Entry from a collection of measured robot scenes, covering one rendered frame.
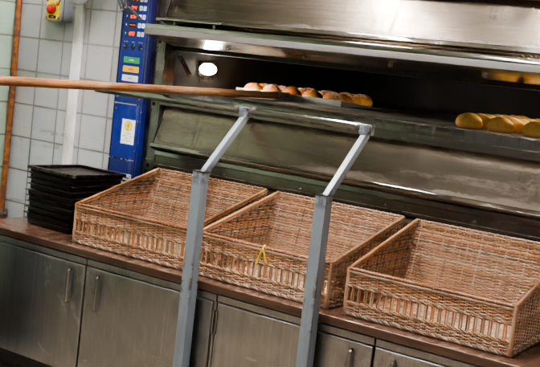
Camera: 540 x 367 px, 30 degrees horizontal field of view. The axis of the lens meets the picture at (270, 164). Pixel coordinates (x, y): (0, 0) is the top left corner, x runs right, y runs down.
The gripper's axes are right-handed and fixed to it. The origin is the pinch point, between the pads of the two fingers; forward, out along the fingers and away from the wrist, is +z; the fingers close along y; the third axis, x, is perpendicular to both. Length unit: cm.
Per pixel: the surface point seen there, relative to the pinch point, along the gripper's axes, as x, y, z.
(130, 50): -13.3, 21.1, 0.4
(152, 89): 37, 17, 45
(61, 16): -17, 33, -38
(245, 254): 44, 31, 114
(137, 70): -13.4, 24.9, 9.0
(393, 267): 25, 2, 150
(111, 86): 57, 22, 42
